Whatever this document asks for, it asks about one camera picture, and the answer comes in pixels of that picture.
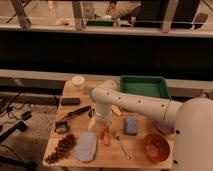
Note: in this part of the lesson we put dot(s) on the grey blue folded cloth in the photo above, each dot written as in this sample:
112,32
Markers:
85,148

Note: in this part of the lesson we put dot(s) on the bunch of dark grapes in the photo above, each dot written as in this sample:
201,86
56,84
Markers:
63,146

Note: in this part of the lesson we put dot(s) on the purple bowl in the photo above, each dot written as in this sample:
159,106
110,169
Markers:
162,128

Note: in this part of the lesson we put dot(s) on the black rectangular block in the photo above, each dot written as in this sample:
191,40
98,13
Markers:
70,101

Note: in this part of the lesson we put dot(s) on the white paper cup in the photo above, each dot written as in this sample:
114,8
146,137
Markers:
78,82

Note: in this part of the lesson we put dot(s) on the green plastic tray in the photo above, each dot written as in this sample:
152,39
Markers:
151,86

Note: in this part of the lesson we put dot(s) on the black power adapter with cables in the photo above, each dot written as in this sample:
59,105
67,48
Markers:
11,113

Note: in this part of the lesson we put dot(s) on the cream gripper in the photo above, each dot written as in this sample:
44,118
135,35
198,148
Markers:
101,118

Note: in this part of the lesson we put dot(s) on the blue sponge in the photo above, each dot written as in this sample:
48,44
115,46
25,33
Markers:
130,125

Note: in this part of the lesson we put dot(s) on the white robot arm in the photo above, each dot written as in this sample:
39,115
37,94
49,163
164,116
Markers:
192,121

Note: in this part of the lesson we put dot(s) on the red orange bowl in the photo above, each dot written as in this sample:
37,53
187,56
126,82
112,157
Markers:
155,148

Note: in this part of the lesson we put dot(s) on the metal fork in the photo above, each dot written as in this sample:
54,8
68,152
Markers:
117,137

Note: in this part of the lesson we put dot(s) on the small dark metal cup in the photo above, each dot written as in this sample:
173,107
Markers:
91,113

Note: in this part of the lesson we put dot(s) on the small black square container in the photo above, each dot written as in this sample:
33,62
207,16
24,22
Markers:
61,127

